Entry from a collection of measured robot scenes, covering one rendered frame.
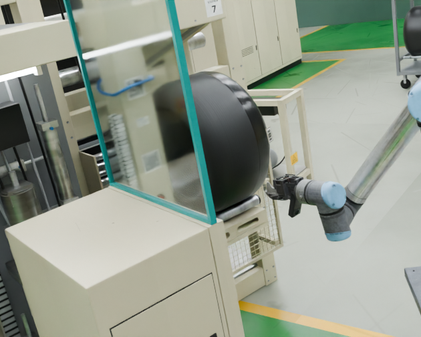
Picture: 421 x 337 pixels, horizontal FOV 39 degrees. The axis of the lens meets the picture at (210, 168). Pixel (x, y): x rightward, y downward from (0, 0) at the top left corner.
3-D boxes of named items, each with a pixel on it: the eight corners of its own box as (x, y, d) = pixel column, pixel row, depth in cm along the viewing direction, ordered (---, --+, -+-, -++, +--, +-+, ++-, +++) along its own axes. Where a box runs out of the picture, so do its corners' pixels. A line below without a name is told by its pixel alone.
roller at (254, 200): (196, 237, 238) (198, 229, 235) (190, 231, 240) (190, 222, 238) (260, 205, 256) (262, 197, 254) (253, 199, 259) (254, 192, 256)
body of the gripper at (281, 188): (285, 173, 227) (307, 174, 217) (290, 194, 229) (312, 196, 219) (270, 180, 222) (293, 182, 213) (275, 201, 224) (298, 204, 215)
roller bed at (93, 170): (109, 218, 265) (93, 156, 255) (94, 211, 276) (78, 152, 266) (146, 202, 275) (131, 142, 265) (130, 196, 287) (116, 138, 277)
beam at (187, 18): (112, 48, 237) (103, 10, 232) (85, 48, 257) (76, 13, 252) (228, 18, 270) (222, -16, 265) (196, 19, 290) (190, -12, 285)
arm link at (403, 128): (435, 53, 189) (331, 198, 229) (429, 63, 179) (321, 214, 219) (467, 72, 187) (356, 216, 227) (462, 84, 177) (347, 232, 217)
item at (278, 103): (295, 196, 478) (282, 100, 452) (234, 189, 514) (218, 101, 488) (315, 179, 504) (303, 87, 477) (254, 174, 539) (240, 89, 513)
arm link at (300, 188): (323, 199, 216) (305, 209, 210) (313, 198, 220) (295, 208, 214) (318, 176, 213) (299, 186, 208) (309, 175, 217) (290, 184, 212)
